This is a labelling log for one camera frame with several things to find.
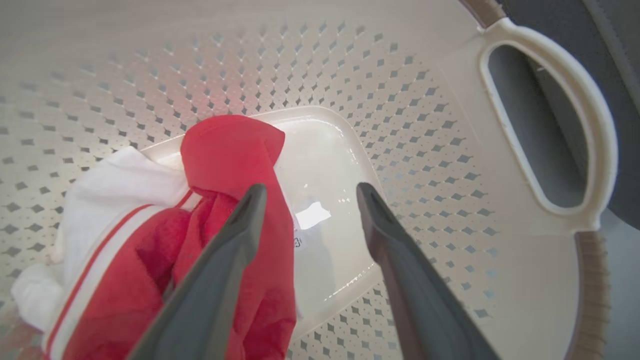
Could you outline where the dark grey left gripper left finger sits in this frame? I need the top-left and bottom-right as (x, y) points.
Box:
(127, 183), (269, 360)

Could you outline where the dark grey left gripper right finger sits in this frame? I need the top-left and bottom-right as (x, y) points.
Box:
(356, 182), (501, 360)

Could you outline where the red and white garment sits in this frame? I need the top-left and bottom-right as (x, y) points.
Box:
(10, 114), (299, 360)

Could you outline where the white sticker label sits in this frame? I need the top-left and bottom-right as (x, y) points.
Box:
(292, 201), (333, 251)

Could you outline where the white perforated laundry basket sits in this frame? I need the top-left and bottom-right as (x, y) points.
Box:
(0, 0), (619, 360)

